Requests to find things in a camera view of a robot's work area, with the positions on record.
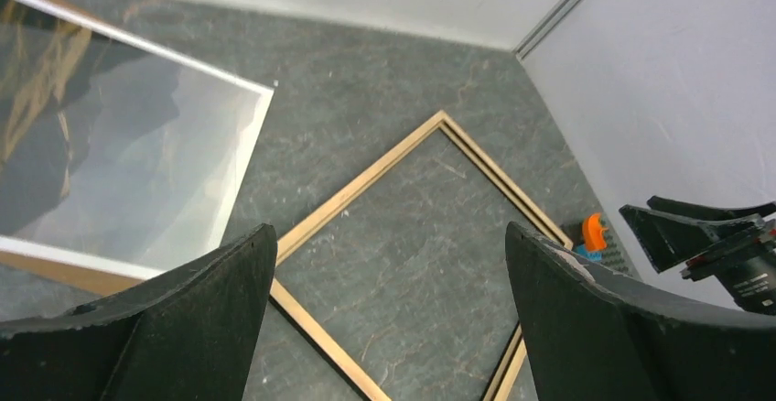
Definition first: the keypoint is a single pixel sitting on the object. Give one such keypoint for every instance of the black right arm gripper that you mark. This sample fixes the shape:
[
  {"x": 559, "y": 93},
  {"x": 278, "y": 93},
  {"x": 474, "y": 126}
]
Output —
[{"x": 596, "y": 334}]

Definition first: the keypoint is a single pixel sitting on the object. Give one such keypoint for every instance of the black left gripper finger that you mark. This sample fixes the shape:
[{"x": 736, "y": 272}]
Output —
[{"x": 187, "y": 334}]

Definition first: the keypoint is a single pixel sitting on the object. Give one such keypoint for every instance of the light wooden picture frame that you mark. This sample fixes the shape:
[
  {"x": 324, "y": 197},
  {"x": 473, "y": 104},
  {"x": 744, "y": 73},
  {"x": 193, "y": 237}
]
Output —
[{"x": 398, "y": 281}]

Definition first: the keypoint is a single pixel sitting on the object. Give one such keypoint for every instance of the landscape photo print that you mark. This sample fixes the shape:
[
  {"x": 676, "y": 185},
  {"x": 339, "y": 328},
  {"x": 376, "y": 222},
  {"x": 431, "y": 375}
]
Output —
[{"x": 117, "y": 154}]

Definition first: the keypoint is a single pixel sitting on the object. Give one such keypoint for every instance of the dark grey brick baseplate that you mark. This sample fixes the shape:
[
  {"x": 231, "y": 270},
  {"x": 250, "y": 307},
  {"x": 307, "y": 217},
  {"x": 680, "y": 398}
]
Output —
[{"x": 613, "y": 257}]

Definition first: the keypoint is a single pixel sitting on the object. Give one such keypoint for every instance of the blue brick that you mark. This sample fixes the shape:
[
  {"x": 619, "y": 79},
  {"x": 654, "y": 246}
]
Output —
[{"x": 592, "y": 255}]

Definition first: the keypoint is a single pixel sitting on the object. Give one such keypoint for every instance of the orange curved brick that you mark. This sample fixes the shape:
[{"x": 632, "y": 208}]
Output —
[{"x": 594, "y": 233}]

